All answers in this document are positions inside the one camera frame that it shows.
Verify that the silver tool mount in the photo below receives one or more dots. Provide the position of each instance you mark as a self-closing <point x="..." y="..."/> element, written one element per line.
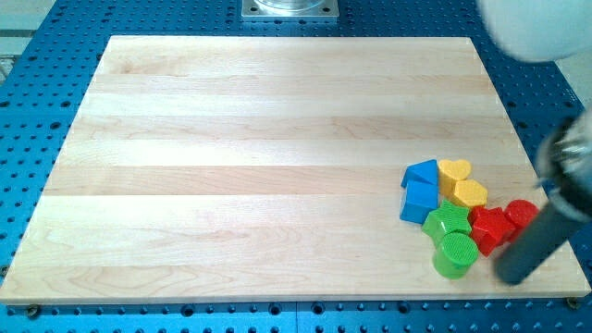
<point x="564" y="159"/>

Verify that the dark cylindrical pusher stick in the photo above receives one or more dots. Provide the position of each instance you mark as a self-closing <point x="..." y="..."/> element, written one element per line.
<point x="552" y="226"/>

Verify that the green cylinder block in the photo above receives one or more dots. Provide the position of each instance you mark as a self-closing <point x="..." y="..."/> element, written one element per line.
<point x="455" y="255"/>

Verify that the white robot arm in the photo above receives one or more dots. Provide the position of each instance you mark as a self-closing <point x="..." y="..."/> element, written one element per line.
<point x="539" y="31"/>

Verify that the blue cube block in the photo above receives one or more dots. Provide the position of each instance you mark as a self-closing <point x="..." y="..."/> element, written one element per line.
<point x="419" y="199"/>

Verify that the red cylinder block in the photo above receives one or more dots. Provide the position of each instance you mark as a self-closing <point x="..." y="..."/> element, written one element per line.
<point x="520" y="213"/>

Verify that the red star block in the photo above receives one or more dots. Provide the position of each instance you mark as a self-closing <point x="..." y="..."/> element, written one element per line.
<point x="490" y="228"/>

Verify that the yellow hexagon block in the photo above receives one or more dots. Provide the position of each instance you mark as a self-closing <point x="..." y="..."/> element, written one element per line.
<point x="469" y="193"/>

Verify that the green star block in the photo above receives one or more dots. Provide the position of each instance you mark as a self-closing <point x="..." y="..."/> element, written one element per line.
<point x="448" y="218"/>

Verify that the yellow heart block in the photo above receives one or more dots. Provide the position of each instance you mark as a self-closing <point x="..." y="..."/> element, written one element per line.
<point x="450" y="172"/>

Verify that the blue triangle block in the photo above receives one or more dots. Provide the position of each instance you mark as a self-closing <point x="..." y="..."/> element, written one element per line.
<point x="424" y="172"/>

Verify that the light wooden board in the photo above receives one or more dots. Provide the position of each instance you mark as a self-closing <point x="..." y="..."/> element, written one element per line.
<point x="257" y="169"/>

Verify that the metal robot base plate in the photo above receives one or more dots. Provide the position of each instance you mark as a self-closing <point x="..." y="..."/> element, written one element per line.
<point x="289" y="9"/>

